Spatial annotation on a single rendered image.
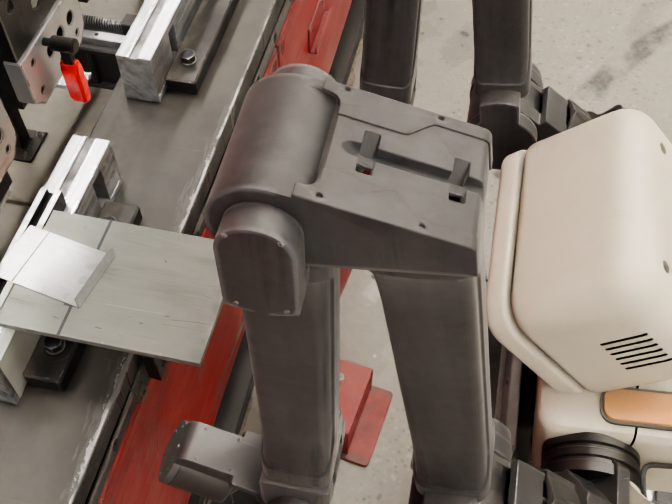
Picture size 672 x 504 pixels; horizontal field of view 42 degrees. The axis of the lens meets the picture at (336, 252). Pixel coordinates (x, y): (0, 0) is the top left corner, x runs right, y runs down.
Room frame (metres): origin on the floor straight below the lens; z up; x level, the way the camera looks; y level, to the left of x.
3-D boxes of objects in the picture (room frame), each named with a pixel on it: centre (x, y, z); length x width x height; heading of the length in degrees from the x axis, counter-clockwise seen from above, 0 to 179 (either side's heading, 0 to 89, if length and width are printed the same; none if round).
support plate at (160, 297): (0.61, 0.27, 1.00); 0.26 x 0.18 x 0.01; 77
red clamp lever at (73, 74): (0.78, 0.32, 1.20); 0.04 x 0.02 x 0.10; 77
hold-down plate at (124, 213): (0.67, 0.35, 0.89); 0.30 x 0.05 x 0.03; 167
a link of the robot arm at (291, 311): (0.28, 0.03, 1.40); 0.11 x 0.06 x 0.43; 169
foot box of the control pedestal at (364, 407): (0.90, 0.01, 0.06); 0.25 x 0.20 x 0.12; 70
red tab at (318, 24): (1.61, 0.04, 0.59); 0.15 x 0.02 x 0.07; 167
